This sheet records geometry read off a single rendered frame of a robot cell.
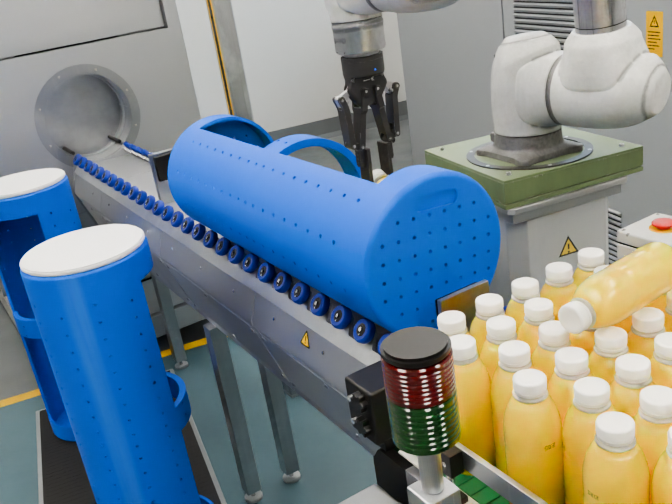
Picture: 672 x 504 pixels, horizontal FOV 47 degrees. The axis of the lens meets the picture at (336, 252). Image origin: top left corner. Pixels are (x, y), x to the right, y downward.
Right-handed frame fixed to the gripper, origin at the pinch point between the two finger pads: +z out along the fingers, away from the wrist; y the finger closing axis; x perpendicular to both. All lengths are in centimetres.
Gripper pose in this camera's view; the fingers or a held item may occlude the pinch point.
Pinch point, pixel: (375, 163)
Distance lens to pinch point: 143.9
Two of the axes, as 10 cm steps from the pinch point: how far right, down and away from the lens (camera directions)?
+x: 5.3, 2.5, -8.1
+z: 1.5, 9.2, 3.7
